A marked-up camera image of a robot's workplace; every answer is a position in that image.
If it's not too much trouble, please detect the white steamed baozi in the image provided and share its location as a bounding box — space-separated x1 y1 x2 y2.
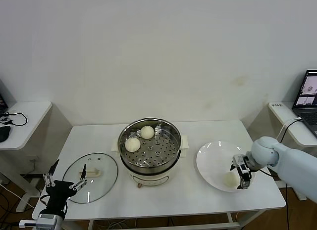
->
222 172 238 187
125 137 141 152
140 125 156 139

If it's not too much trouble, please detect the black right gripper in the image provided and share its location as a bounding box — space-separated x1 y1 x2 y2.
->
229 154 257 190

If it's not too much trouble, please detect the white round plate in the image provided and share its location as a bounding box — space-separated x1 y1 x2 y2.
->
196 140 256 193

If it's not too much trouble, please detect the white laptop cable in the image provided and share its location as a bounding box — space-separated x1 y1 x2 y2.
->
276 117 302 143

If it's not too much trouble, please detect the stainless steel steamer basket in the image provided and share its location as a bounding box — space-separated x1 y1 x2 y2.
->
110 118 191 168

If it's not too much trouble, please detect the round glass pot lid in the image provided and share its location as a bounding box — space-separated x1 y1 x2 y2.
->
62 152 119 204

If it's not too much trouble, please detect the black cable with adapter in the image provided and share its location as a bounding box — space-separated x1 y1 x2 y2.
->
260 118 302 230

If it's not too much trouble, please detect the grey laptop with dark screen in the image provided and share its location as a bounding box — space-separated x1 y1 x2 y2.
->
291 69 317 138

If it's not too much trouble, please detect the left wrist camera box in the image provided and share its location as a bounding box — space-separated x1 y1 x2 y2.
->
19 219 38 228

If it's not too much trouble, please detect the thin black looped cable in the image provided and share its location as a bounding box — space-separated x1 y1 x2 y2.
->
3 112 28 127

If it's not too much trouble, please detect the laptop screen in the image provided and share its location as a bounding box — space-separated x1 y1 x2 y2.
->
0 78 9 114

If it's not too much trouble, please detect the cream electric cooker base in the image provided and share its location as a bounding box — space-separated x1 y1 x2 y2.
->
120 150 188 189

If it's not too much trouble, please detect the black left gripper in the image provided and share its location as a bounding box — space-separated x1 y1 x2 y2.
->
42 159 87 220

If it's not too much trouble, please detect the black computer mouse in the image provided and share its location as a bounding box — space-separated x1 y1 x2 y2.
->
0 125 12 142

